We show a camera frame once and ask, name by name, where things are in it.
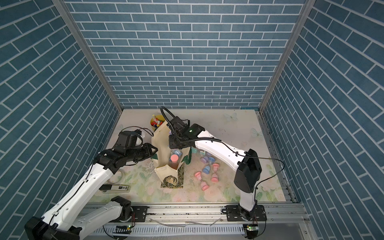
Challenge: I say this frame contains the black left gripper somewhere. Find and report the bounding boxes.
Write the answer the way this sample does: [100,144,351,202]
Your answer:
[125,142,160,162]

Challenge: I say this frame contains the blue hourglass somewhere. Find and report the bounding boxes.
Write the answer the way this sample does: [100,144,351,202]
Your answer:
[173,149,183,159]

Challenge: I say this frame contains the cream canvas tote bag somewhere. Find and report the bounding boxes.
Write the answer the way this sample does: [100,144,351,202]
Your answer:
[151,122,192,189]

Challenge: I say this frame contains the large pink hourglass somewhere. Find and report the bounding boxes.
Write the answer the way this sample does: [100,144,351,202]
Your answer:
[169,154,179,170]

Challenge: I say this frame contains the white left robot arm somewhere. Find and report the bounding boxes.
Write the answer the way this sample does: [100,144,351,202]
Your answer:
[25,143,158,240]

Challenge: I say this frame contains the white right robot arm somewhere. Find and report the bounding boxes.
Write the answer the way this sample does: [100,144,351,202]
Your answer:
[167,117,262,213]

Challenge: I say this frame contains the clear tape roll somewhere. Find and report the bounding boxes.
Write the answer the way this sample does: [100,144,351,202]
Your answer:
[108,170,125,185]

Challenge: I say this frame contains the yellow cup with markers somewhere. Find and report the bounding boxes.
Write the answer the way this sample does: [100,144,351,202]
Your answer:
[150,115,166,131]

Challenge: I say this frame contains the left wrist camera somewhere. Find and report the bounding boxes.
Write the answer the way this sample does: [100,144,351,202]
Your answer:
[113,130,143,155]

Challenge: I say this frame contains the aluminium rail base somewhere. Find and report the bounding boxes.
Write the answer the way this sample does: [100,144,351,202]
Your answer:
[77,202,307,238]

